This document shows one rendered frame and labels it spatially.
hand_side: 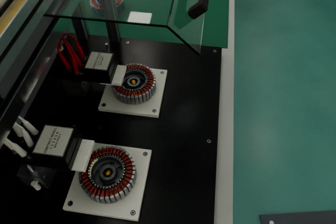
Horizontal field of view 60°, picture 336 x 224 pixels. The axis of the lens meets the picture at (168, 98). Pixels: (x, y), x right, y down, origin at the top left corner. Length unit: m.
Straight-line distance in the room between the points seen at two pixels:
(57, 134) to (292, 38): 1.92
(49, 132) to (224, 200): 0.37
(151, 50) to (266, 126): 0.99
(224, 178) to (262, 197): 0.84
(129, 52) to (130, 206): 0.44
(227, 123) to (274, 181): 0.84
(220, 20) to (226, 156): 0.49
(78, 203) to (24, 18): 0.36
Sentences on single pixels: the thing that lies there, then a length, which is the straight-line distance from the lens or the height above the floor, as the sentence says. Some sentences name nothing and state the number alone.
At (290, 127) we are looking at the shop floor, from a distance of 1.73.
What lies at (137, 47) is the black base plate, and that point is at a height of 0.77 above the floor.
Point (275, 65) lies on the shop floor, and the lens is 2.01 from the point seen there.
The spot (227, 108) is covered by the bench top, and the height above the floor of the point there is 0.75.
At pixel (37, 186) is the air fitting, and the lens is 0.65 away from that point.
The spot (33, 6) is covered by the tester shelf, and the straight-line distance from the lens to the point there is 0.50.
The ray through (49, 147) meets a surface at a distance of 0.54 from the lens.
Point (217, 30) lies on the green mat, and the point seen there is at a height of 0.75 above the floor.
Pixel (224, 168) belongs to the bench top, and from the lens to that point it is 0.68.
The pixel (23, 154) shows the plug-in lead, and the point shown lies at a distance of 0.56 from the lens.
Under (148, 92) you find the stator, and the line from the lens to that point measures 0.71.
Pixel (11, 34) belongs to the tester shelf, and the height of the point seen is 1.10.
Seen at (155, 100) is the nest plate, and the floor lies 0.78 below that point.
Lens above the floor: 1.36
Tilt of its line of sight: 53 degrees down
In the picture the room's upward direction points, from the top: straight up
